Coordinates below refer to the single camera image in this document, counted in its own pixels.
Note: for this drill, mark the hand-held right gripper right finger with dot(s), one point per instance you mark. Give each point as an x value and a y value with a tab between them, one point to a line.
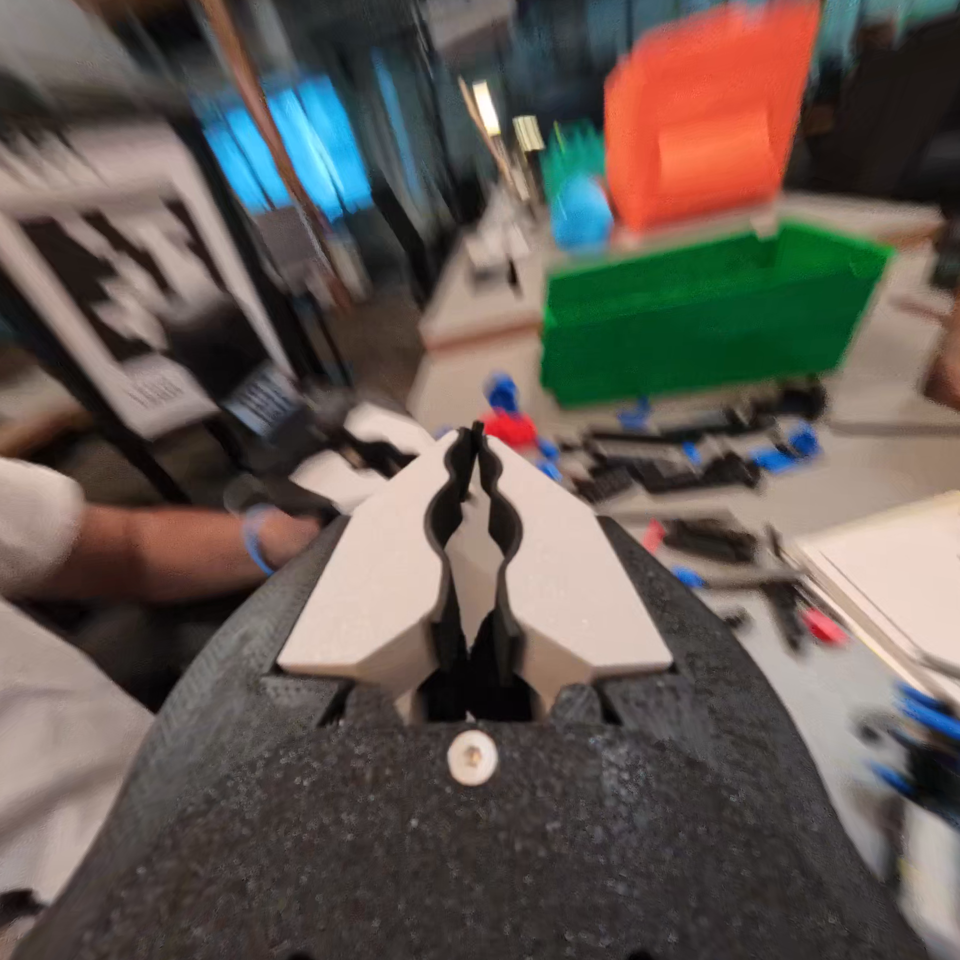
585	577

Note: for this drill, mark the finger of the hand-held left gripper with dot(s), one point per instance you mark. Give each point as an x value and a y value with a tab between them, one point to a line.
330	480
390	429

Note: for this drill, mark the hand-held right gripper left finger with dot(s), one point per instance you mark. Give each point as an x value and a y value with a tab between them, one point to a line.
367	570

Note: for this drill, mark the person's left forearm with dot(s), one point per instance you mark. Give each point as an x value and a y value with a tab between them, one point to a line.
150	547

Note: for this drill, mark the pile of loose lego pieces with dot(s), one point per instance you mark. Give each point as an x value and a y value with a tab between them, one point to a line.
675	472

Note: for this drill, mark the partly built lego model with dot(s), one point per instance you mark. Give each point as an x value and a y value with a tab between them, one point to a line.
926	750

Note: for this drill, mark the person's left hand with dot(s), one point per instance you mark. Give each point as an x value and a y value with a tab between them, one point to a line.
292	538

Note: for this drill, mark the blue wristband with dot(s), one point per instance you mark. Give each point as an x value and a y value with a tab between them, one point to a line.
259	540

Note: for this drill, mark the blue lit screen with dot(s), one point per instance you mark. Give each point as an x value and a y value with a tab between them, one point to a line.
292	142

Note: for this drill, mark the stack of green plastic bins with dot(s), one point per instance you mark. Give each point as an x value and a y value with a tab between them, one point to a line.
705	322

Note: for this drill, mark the blue round object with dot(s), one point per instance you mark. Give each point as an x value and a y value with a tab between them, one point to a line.
581	214

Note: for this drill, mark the white instruction booklet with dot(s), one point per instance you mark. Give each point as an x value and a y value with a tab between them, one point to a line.
892	570

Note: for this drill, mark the orange box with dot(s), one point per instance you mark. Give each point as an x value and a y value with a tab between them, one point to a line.
705	112

